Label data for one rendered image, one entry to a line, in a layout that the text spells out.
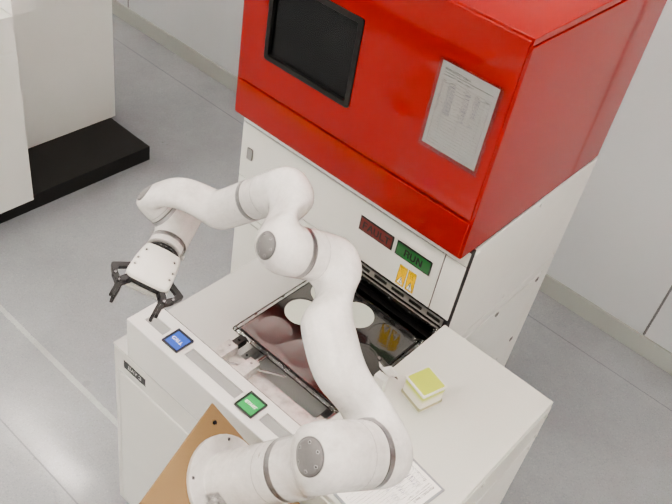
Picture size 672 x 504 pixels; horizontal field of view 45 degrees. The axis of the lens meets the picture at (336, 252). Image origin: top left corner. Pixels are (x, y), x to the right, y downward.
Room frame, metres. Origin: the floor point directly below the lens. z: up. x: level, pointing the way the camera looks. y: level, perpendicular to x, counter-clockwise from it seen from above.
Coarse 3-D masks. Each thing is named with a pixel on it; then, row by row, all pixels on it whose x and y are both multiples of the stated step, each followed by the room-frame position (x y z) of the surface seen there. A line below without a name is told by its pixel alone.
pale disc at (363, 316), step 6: (354, 306) 1.62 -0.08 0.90; (360, 306) 1.63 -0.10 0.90; (366, 306) 1.63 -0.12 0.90; (354, 312) 1.60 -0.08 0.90; (360, 312) 1.60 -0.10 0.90; (366, 312) 1.61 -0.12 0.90; (372, 312) 1.61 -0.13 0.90; (354, 318) 1.58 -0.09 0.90; (360, 318) 1.58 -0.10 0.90; (366, 318) 1.59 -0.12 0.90; (372, 318) 1.59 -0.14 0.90; (360, 324) 1.56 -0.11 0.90; (366, 324) 1.56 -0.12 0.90
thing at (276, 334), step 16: (304, 288) 1.65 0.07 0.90; (368, 304) 1.64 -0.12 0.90; (256, 320) 1.49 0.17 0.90; (272, 320) 1.51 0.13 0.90; (288, 320) 1.52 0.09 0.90; (384, 320) 1.59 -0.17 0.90; (256, 336) 1.44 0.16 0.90; (272, 336) 1.45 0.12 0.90; (288, 336) 1.46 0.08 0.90; (368, 336) 1.52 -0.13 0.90; (384, 336) 1.53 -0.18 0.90; (400, 336) 1.54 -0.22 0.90; (272, 352) 1.39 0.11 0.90; (288, 352) 1.41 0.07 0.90; (304, 352) 1.42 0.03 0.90; (368, 352) 1.46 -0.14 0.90; (384, 352) 1.47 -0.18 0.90; (400, 352) 1.49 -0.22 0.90; (288, 368) 1.36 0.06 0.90; (304, 368) 1.36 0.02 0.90; (368, 368) 1.41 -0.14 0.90
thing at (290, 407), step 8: (232, 360) 1.36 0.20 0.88; (240, 360) 1.36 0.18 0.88; (256, 376) 1.32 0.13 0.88; (264, 376) 1.33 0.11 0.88; (256, 384) 1.30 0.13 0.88; (264, 384) 1.30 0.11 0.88; (272, 384) 1.31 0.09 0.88; (264, 392) 1.28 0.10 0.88; (272, 392) 1.28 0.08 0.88; (280, 392) 1.29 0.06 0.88; (272, 400) 1.26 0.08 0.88; (280, 400) 1.26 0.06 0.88; (288, 400) 1.27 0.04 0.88; (288, 408) 1.24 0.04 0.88; (296, 408) 1.25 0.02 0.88; (296, 416) 1.23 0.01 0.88; (304, 416) 1.23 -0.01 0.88
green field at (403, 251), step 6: (402, 246) 1.66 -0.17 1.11; (396, 252) 1.67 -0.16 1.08; (402, 252) 1.66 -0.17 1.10; (408, 252) 1.65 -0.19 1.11; (408, 258) 1.65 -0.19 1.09; (414, 258) 1.64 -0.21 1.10; (420, 258) 1.63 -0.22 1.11; (414, 264) 1.64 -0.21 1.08; (420, 264) 1.63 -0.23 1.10; (426, 264) 1.62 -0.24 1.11; (426, 270) 1.61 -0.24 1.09
